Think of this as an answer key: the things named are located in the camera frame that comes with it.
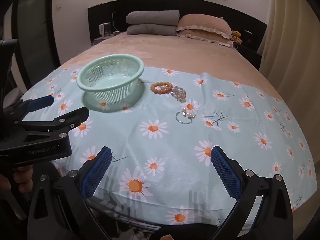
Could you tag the dark glass door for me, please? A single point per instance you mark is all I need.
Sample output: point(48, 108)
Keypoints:
point(35, 30)

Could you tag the white bedside appliance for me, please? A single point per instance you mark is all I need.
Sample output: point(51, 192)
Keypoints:
point(105, 29)

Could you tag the brown teddy bear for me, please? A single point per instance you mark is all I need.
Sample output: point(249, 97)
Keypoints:
point(236, 36)

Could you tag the dark nightstand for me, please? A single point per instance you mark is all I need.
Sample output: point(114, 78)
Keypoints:
point(105, 40)
point(250, 55)

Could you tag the black headboard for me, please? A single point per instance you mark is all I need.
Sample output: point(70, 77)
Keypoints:
point(200, 7)

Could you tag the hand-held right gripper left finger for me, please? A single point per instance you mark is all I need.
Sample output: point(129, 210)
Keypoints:
point(97, 172)

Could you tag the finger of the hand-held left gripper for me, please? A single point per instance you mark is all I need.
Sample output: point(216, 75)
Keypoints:
point(41, 103)
point(75, 117)

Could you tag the beige bed cover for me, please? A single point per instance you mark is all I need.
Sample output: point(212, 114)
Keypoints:
point(175, 55)

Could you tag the light blue daisy cloth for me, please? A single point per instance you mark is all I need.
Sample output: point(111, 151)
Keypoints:
point(162, 150)

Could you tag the green plastic mesh basket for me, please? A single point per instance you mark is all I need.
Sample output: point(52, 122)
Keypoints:
point(112, 90)

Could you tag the small pearl jewelry piece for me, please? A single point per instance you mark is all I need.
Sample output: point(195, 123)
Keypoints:
point(192, 115)
point(184, 110)

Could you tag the silver hoop bangle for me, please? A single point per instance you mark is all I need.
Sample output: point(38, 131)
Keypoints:
point(177, 118)

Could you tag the grey folded blanket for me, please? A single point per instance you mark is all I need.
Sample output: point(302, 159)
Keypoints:
point(152, 17)
point(150, 29)

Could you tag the beige frilled pillow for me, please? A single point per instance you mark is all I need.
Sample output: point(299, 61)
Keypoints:
point(205, 22)
point(212, 38)

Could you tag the person's left hand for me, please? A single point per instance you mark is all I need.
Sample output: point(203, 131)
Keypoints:
point(23, 178)

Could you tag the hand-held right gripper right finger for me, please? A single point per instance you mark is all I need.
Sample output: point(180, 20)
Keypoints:
point(225, 172)

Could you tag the beige curtain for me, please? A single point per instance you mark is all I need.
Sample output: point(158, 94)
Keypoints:
point(290, 42)

